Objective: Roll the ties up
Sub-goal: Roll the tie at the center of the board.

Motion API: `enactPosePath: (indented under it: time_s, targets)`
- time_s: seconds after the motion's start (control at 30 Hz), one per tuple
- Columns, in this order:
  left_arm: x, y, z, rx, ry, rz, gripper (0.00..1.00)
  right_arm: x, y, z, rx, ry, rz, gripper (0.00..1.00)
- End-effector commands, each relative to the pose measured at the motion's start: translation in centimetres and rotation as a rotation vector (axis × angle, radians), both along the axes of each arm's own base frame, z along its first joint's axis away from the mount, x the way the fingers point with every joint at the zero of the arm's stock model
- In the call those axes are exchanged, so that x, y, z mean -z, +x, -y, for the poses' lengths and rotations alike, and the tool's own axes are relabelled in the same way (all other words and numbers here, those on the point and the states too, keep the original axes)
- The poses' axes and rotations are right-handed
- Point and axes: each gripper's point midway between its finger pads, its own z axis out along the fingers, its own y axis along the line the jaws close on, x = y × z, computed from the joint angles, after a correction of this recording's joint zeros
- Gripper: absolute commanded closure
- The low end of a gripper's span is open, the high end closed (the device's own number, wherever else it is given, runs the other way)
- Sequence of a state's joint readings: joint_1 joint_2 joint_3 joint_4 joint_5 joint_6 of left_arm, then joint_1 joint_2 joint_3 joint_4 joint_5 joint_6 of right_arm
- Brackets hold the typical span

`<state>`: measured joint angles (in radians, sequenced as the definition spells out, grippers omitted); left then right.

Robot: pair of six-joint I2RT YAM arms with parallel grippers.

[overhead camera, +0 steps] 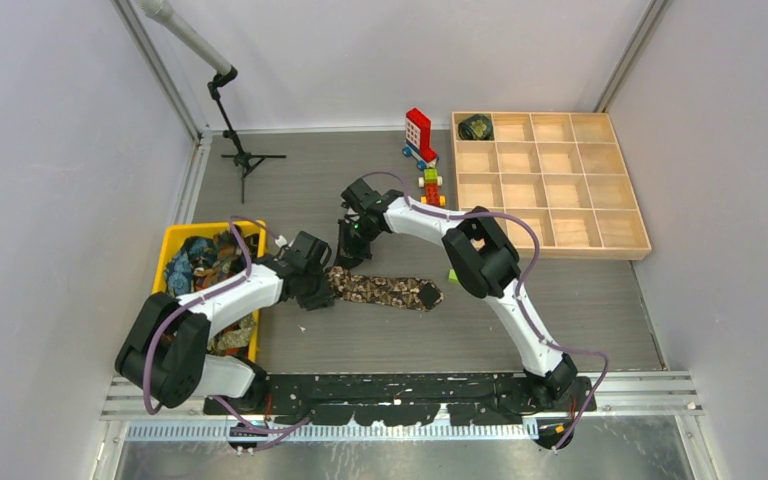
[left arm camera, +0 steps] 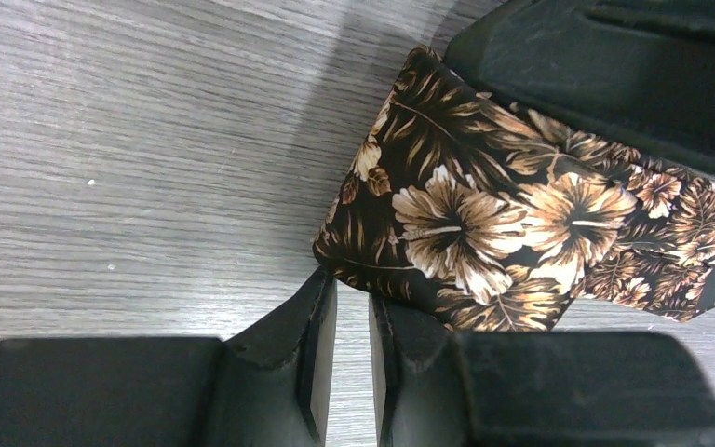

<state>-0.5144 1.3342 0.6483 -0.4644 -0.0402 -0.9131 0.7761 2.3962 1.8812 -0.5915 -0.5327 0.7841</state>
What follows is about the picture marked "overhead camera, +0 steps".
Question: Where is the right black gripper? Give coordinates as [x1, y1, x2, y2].
[333, 219, 381, 277]

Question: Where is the red yellow toy block car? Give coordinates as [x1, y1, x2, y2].
[418, 167, 446, 207]

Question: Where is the brown floral tie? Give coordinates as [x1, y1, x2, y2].
[326, 266, 445, 312]

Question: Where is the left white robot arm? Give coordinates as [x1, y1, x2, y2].
[114, 231, 334, 414]

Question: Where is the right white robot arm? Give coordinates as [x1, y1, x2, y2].
[338, 178, 578, 411]

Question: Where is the pile of ties in bin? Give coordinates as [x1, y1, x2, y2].
[162, 226, 248, 356]

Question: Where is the red white toy block tower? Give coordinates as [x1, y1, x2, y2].
[402, 108, 439, 170]

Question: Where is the black microphone stand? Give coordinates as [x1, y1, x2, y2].
[207, 66, 287, 204]

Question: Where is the yellow plastic bin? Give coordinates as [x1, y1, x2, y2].
[152, 221, 270, 362]

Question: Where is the rolled dark green tie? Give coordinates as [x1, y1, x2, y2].
[457, 114, 494, 141]

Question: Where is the wooden compartment tray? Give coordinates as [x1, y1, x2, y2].
[451, 111, 652, 261]

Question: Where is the grey microphone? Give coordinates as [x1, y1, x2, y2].
[138, 0, 237, 77]

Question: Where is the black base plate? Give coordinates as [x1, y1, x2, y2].
[204, 373, 592, 427]

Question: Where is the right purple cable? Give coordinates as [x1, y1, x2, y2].
[360, 171, 610, 454]

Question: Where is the aluminium frame rail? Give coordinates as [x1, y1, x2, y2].
[100, 370, 702, 421]

